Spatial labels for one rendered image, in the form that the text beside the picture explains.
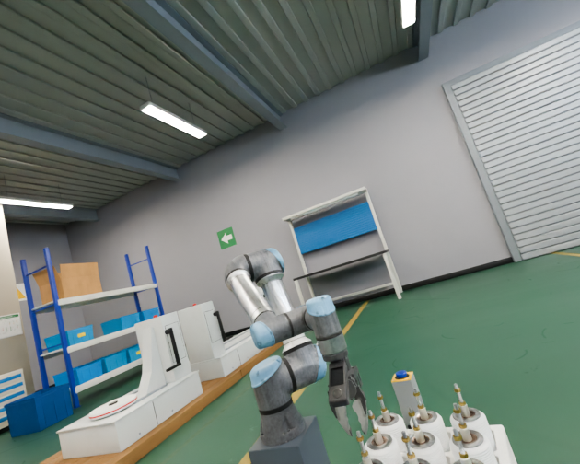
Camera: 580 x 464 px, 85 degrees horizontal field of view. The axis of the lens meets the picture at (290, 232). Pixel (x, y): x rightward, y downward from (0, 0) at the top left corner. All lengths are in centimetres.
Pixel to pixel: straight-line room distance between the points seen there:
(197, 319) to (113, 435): 124
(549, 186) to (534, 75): 171
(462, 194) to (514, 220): 82
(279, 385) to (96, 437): 174
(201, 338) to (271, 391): 229
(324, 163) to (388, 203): 141
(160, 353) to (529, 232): 523
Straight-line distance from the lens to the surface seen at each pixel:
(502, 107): 623
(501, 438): 121
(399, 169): 597
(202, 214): 732
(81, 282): 583
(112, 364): 584
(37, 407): 489
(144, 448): 256
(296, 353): 117
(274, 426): 117
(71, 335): 554
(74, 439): 285
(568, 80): 655
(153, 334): 297
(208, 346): 335
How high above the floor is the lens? 78
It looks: 8 degrees up
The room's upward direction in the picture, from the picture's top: 17 degrees counter-clockwise
